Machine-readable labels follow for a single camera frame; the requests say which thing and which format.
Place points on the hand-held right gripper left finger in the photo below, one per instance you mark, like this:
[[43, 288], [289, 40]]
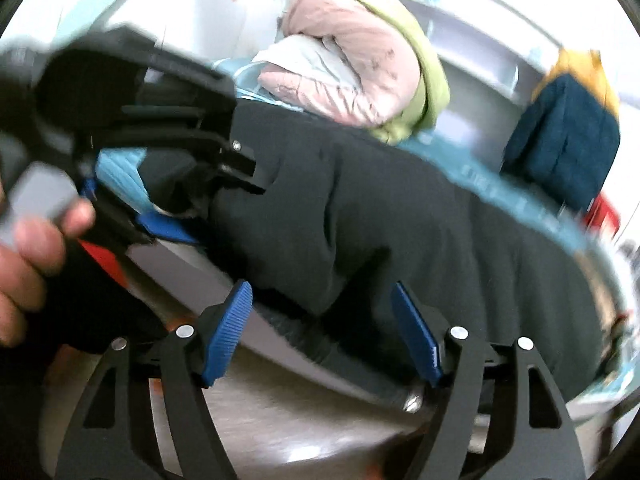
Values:
[[227, 330]]

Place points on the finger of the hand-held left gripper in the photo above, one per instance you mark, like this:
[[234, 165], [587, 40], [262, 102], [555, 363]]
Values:
[[235, 165], [165, 227]]

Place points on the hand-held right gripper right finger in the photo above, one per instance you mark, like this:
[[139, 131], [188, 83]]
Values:
[[415, 335]]

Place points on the black hooded jacket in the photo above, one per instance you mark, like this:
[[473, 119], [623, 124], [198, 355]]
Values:
[[400, 220]]

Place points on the person's left hand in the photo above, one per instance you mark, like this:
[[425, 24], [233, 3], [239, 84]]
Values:
[[30, 270]]

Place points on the red-orange box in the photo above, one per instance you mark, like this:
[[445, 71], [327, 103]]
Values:
[[102, 260]]

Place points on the white pillow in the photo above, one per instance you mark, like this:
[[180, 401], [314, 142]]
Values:
[[310, 57]]

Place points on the white butterfly wardrobe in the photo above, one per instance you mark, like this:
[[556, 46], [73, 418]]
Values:
[[220, 15]]

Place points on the pink quilt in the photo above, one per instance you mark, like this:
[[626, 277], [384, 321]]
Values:
[[350, 60]]

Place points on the green quilt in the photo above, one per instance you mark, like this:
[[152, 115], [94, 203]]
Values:
[[430, 85]]

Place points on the red cartoon bag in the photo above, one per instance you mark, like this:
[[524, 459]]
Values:
[[605, 215]]

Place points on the yellow and navy puffer jacket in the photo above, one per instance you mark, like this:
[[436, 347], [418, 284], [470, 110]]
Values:
[[560, 135]]

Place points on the lilac bed shelf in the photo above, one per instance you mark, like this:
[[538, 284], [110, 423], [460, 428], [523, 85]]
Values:
[[475, 50]]

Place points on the light green bunk bed frame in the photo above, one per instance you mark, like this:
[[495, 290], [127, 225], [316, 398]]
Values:
[[170, 272]]

